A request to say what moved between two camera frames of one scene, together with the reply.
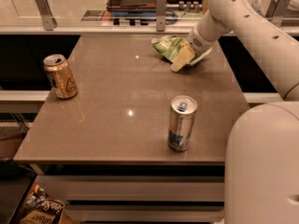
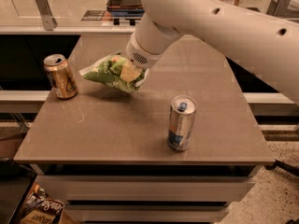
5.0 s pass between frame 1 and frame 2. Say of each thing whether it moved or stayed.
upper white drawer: stayed
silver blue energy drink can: stayed
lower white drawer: stayed
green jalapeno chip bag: moved
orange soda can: stayed
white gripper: moved
